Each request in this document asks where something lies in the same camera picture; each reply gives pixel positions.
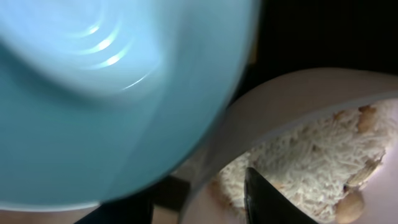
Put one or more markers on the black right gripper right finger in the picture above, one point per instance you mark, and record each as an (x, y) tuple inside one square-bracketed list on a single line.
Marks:
[(264, 204)]

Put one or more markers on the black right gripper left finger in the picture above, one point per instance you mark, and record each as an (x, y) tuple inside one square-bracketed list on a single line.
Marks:
[(136, 209)]

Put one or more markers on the rice food waste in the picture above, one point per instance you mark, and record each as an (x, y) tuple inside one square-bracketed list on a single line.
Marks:
[(320, 166)]

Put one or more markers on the pink bowl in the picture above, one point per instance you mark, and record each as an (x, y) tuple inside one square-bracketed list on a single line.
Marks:
[(270, 109)]

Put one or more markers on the light blue bowl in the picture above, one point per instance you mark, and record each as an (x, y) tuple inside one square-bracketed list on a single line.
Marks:
[(100, 99)]

